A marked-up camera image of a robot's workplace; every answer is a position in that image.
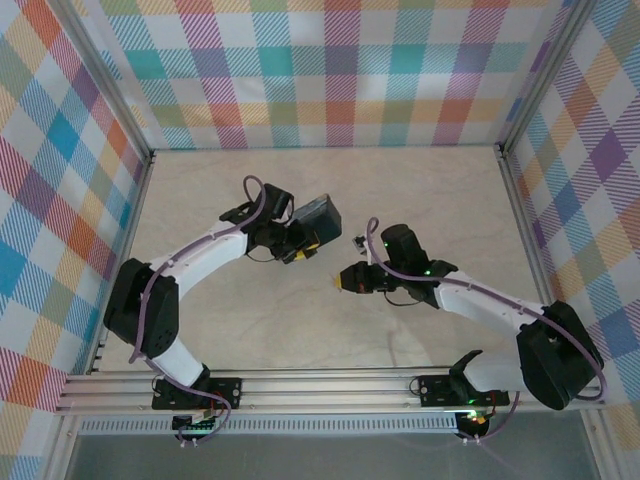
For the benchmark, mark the aluminium lower frame leg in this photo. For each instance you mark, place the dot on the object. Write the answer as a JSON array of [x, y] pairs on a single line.
[[59, 450], [597, 445]]

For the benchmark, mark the small silver padlock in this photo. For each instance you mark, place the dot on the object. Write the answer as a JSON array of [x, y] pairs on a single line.
[[359, 243]]

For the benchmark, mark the aluminium side rail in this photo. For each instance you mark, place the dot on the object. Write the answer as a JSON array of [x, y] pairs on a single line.
[[124, 260], [524, 225]]

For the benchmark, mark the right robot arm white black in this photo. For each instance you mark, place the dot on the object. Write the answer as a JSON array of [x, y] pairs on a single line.
[[480, 305]]

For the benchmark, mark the aluminium front mounting rail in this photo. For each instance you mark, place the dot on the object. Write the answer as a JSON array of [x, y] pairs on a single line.
[[325, 392]]

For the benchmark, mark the aluminium frame post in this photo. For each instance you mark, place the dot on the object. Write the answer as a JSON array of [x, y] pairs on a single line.
[[542, 75], [107, 85]]

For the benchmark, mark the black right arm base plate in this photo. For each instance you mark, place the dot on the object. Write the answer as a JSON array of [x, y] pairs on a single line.
[[435, 392]]

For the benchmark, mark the small silver key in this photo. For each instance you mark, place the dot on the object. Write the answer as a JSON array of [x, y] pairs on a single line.
[[333, 279]]

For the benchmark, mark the right controller board green light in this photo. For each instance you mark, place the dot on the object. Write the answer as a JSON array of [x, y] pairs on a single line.
[[477, 421]]

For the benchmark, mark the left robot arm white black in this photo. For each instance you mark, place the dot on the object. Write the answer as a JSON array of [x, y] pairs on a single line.
[[200, 255]]

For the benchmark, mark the navy box starry night lid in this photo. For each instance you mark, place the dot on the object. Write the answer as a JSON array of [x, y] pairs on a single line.
[[322, 220]]

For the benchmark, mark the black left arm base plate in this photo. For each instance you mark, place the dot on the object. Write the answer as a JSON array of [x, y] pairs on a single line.
[[227, 392]]

